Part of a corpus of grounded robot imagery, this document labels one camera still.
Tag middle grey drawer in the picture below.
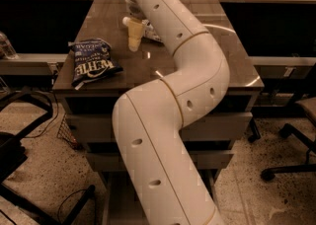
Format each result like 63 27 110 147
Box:
86 150 233 172

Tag clear plastic water bottle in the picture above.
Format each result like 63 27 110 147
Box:
121 16 164 43

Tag grey drawer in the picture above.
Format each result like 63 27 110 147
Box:
86 150 233 172
66 112 252 143

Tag grey drawer cabinet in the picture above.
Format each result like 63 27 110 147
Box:
54 12 262 225

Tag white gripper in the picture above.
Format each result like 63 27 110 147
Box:
125 0 145 52

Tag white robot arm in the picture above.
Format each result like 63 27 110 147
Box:
113 0 230 225

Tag clear bottle at left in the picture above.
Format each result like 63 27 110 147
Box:
0 32 19 59

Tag blue chip bag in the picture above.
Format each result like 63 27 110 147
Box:
68 38 123 90

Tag black floor cable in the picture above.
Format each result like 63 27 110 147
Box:
56 188 98 225

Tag wire mesh basket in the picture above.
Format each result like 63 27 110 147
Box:
57 115 82 150

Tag upper grey drawer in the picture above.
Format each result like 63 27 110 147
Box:
66 112 252 143

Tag black chair frame left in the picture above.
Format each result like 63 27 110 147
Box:
0 87 95 225

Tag open bottom drawer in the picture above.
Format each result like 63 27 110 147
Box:
105 170 224 225

